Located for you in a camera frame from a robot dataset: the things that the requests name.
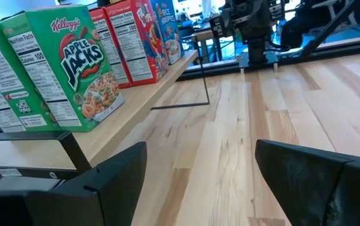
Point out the black aluminium table frame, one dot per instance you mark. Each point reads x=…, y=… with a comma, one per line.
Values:
x=340, y=50

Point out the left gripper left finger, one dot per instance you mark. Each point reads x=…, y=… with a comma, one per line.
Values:
x=117, y=188

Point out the blue Rice Krispies cereal box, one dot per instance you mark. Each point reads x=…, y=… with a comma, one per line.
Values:
x=169, y=31

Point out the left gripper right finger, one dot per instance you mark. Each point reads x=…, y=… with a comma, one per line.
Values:
x=318, y=191

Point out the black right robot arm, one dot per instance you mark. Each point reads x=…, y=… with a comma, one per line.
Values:
x=255, y=22

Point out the red Froot Loops cereal box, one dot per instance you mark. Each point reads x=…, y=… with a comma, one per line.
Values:
x=109, y=47
x=139, y=44

